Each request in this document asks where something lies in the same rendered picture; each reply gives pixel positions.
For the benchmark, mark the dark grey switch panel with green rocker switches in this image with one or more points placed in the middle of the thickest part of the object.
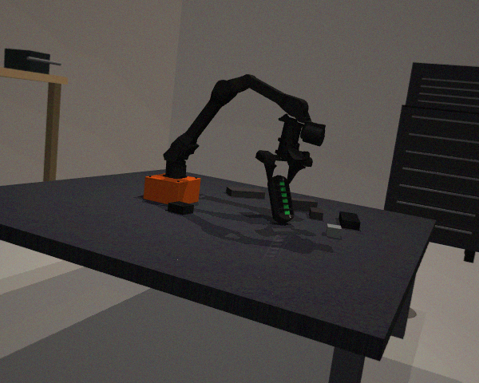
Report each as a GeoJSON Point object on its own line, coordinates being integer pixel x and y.
{"type": "Point", "coordinates": [280, 198]}

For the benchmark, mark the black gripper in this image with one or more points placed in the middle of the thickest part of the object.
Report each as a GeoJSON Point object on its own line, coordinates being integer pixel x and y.
{"type": "Point", "coordinates": [269, 159]}

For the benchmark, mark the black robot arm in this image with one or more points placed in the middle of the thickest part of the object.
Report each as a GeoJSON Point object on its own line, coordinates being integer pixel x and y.
{"type": "Point", "coordinates": [223, 92]}

